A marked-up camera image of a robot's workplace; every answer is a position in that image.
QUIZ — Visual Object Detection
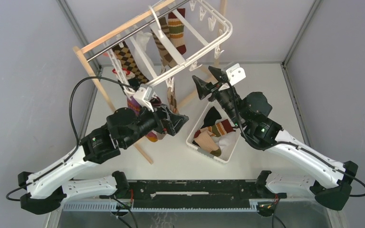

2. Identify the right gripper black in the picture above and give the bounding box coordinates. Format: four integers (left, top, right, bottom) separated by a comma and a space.
192, 66, 245, 128

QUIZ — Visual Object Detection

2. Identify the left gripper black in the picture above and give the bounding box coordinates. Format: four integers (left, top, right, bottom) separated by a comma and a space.
122, 99, 188, 149

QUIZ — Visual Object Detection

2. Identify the beige orange argyle sock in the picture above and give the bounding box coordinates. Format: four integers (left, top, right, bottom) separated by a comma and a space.
155, 86, 179, 142

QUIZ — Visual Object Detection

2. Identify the white plastic clip hanger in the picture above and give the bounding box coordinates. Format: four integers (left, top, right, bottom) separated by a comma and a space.
99, 0, 233, 98

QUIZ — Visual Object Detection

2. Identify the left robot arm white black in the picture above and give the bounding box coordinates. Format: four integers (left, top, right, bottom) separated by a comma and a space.
18, 104, 189, 215

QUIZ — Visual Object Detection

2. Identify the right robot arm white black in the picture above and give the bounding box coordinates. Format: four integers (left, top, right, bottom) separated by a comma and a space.
192, 66, 358, 211

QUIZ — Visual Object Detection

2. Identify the white plastic basket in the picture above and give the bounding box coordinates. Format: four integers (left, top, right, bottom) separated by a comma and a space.
186, 102, 240, 163

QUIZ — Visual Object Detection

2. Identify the tan sock in basket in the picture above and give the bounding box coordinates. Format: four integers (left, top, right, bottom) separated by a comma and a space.
194, 130, 221, 157

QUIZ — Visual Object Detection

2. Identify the black sock in basket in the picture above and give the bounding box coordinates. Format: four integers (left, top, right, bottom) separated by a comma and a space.
201, 106, 221, 129

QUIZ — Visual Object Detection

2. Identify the navy blue sock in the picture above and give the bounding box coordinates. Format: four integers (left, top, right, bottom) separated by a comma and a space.
128, 77, 142, 91

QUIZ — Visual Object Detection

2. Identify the white sock in basket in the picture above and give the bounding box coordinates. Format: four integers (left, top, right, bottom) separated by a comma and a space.
216, 132, 237, 156

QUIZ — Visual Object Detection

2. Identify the white sock hanging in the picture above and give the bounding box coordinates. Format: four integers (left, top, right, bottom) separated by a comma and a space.
133, 32, 154, 76

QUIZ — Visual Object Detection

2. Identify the brown yellow argyle sock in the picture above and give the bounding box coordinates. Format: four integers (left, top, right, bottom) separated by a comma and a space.
112, 42, 149, 84

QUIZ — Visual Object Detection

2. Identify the metal hanging rod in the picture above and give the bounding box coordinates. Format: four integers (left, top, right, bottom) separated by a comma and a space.
81, 0, 189, 62

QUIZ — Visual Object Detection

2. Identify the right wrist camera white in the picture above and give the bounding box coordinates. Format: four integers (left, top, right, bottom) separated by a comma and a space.
224, 63, 246, 86

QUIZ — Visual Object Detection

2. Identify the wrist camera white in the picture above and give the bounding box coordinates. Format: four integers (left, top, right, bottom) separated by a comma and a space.
133, 84, 154, 112
224, 63, 246, 86

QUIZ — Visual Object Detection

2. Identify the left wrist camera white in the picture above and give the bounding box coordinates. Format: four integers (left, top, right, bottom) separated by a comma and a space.
133, 84, 154, 112

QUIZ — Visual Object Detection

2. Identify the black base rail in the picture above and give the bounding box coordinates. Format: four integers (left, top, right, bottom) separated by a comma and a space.
99, 179, 287, 209

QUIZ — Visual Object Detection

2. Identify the wooden rack frame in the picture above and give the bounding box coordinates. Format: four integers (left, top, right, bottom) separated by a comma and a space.
72, 0, 227, 165

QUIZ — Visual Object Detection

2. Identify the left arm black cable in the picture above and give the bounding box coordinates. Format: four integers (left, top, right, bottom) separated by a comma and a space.
5, 76, 139, 202

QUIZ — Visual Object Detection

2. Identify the white cable duct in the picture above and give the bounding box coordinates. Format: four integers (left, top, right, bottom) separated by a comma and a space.
62, 201, 272, 212

